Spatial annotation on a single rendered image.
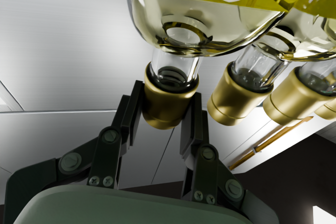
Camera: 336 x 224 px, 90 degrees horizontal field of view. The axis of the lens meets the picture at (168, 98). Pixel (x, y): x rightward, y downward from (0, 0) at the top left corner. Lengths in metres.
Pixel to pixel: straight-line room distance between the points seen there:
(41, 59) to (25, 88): 0.07
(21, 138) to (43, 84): 0.26
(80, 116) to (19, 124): 0.11
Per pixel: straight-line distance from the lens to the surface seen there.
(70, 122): 0.40
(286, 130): 0.73
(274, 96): 0.18
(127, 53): 0.24
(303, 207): 2.71
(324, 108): 0.22
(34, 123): 0.42
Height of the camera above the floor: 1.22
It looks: 49 degrees up
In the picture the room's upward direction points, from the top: 164 degrees counter-clockwise
